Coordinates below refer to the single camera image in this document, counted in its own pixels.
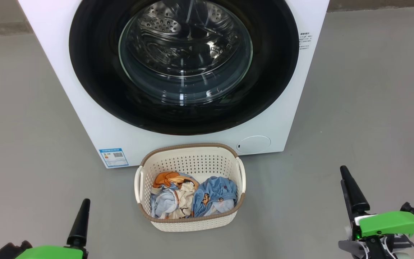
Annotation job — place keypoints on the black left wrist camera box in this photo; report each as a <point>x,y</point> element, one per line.
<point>9,251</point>

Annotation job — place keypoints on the white front-load washing machine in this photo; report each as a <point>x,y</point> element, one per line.
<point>264,118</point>

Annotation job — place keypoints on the cream perforated laundry basket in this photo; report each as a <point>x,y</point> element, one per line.
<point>192,162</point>

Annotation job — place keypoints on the round white filter cover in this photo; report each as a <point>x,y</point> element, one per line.
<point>253,145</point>

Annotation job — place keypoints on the blue energy label sticker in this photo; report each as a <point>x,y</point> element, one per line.
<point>113,157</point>

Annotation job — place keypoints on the orange blue cream printed garment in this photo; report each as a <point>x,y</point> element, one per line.
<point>174,201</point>

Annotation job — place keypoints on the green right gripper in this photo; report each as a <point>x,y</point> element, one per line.
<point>390,223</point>

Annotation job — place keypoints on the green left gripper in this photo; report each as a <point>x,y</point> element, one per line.
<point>49,252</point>

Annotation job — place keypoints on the black round glass washer door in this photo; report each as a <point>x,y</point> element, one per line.
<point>95,72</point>

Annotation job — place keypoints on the blue printed shorts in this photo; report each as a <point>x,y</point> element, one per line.
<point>217,192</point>

